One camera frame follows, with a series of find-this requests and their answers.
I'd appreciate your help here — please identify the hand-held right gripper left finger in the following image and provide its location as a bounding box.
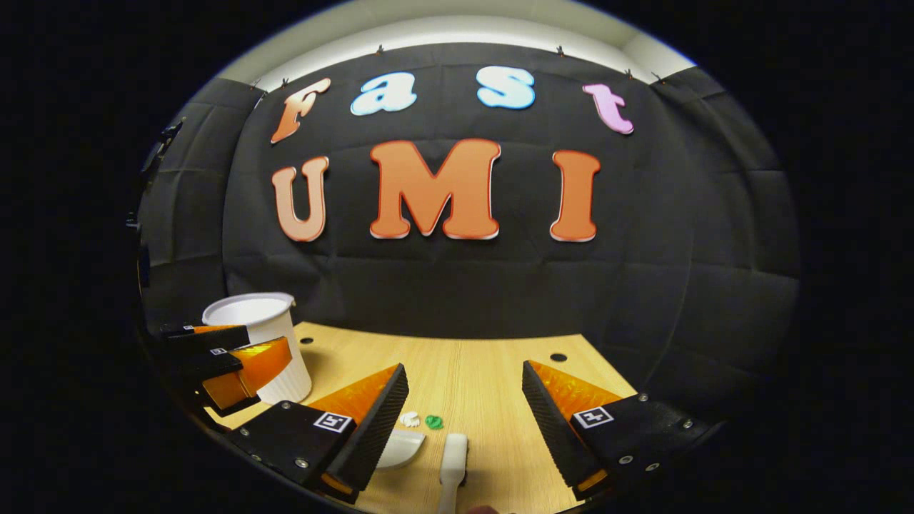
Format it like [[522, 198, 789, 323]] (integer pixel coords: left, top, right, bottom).
[[228, 363, 411, 504]]

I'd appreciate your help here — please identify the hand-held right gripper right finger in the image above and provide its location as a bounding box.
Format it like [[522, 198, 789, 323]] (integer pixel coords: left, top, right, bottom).
[[521, 360, 715, 500]]

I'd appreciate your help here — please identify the grey plastic dustpan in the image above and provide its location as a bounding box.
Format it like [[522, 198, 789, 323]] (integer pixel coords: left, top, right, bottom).
[[375, 428, 427, 470]]

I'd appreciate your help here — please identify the white ribbed garbage bin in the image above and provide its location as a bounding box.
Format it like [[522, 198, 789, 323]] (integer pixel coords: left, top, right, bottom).
[[201, 291, 313, 405]]

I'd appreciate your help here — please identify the small white broom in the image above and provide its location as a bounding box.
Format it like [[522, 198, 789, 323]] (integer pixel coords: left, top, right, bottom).
[[436, 433, 470, 514]]

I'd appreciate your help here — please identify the wooden desktop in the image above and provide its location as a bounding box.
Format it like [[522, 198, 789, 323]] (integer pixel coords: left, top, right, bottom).
[[207, 321, 638, 514]]

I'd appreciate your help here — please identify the black backdrop cloth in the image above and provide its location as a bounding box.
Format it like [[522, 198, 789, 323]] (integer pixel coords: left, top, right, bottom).
[[136, 43, 800, 429]]

